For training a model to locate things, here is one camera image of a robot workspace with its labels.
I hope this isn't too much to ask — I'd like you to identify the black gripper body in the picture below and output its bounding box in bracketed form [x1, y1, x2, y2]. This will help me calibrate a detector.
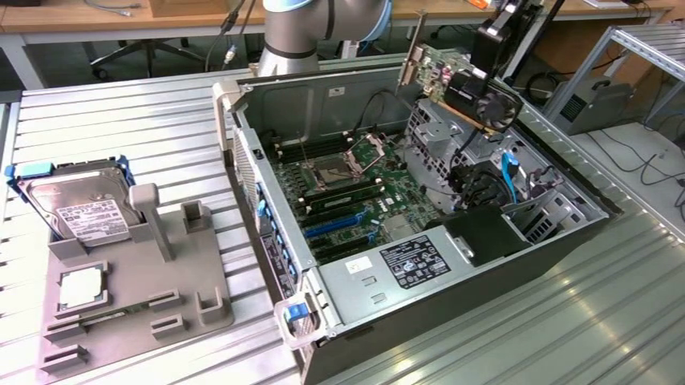
[469, 0, 540, 83]

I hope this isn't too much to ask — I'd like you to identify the graphics card with black fan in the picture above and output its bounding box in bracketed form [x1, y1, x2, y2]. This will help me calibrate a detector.
[397, 10, 526, 136]

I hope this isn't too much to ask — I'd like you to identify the black office chair base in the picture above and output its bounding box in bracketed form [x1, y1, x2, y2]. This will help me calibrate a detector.
[428, 23, 477, 41]
[88, 38, 210, 79]

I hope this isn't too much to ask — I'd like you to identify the wooden desk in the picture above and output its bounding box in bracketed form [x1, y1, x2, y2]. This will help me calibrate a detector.
[393, 0, 673, 79]
[0, 0, 269, 89]

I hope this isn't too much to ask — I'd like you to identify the silver drive cage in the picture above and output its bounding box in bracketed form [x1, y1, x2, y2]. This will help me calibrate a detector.
[405, 95, 518, 172]

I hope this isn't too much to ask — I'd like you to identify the grey equipment box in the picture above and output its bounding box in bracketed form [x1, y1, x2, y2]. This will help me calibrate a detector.
[556, 79, 641, 136]

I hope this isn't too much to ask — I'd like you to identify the metal socket cover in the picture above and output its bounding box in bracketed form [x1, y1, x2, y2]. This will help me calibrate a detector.
[345, 134, 390, 172]

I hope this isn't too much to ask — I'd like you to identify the green motherboard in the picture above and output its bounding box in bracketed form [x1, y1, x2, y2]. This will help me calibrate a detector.
[271, 130, 449, 266]

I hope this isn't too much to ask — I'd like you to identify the black RAM slot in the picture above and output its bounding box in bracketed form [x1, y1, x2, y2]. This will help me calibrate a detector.
[273, 134, 349, 152]
[302, 183, 381, 205]
[275, 138, 350, 156]
[277, 142, 353, 160]
[278, 146, 354, 164]
[299, 179, 377, 201]
[305, 187, 385, 209]

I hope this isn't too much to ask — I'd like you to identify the CPU socket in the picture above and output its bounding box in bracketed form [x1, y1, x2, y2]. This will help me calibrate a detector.
[313, 158, 354, 189]

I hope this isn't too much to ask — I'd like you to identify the metal disk bay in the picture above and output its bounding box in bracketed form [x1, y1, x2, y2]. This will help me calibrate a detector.
[502, 191, 591, 246]

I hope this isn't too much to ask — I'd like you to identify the green RAM stick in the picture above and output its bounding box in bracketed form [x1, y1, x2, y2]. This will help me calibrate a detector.
[307, 191, 386, 214]

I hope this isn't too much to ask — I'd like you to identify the silver chipset heat sink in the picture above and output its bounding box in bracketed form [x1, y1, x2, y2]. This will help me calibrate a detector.
[381, 217, 425, 238]

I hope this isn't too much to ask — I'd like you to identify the long black expansion slot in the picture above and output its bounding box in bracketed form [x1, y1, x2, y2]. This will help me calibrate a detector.
[311, 234, 376, 253]
[305, 202, 370, 224]
[318, 242, 380, 261]

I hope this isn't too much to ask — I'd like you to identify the blue expansion slot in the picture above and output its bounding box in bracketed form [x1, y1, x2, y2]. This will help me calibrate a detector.
[302, 213, 364, 238]

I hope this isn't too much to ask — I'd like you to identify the cardboard box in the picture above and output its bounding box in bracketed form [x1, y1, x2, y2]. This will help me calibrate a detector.
[149, 0, 231, 18]

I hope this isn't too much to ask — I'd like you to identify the grey power supply unit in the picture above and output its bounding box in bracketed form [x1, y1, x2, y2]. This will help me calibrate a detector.
[318, 224, 476, 326]

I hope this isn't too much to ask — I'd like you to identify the open grey PC case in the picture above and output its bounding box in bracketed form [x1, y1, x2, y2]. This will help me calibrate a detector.
[213, 50, 627, 385]

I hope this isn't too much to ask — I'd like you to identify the silver hard disk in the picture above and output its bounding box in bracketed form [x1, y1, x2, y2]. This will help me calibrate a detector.
[30, 170, 135, 248]

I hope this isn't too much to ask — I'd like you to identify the grey parts rack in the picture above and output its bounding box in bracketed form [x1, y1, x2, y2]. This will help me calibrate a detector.
[35, 182, 237, 382]

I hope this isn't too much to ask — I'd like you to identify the blue disk caddy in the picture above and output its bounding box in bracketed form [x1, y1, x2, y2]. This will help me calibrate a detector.
[4, 154, 133, 241]

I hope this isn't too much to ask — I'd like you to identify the silver CPU chip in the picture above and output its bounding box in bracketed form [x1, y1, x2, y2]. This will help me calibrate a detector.
[58, 270, 106, 308]

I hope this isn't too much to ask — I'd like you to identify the coiled black cable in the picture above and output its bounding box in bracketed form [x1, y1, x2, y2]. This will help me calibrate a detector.
[526, 71, 558, 99]

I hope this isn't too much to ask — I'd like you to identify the black looped wire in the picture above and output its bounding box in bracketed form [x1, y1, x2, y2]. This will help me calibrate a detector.
[360, 91, 417, 132]

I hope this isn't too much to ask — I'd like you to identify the aluminium frame cart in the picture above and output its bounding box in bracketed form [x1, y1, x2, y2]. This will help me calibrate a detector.
[542, 23, 685, 140]

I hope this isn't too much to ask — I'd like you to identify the blue disk wire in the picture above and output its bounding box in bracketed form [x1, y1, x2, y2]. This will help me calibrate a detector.
[502, 150, 524, 205]

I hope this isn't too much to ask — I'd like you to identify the black wire bundle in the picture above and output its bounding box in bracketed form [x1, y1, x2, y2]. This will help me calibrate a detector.
[448, 162, 510, 209]

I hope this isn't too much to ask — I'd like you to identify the black floor cable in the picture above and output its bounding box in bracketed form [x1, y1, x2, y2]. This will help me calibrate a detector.
[585, 130, 685, 188]

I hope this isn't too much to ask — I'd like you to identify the black hanging cable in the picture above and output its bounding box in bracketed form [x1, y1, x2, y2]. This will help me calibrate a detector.
[206, 0, 257, 71]

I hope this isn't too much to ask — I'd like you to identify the grey network cable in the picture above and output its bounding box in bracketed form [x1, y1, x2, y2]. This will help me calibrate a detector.
[84, 0, 141, 17]

